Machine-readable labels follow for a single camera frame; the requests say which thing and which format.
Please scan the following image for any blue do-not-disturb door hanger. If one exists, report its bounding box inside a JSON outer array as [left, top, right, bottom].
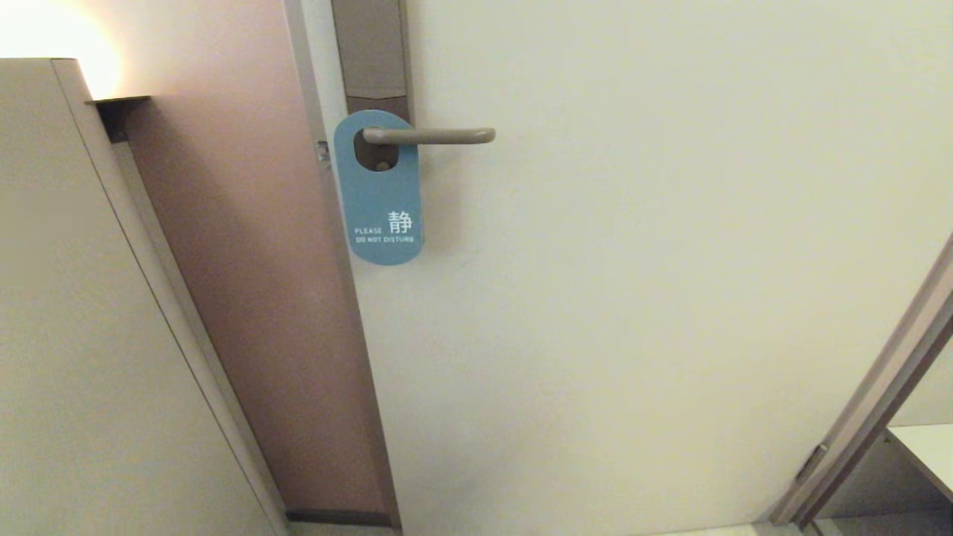
[[333, 110, 424, 267]]

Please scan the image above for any cream door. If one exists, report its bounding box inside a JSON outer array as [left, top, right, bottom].
[[302, 0, 953, 533]]

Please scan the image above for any brown door lock plate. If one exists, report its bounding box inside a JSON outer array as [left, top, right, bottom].
[[331, 0, 412, 172]]

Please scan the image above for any beige cabinet panel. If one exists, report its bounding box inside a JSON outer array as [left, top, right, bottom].
[[0, 58, 291, 536]]

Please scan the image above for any pale wardrobe shelf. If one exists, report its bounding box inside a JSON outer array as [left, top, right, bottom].
[[886, 424, 953, 503]]

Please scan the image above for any beige metal door handle lever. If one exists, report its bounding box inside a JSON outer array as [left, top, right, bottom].
[[363, 127, 497, 146]]

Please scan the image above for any dark wall lamp bracket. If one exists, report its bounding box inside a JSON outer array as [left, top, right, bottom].
[[87, 95, 152, 144]]

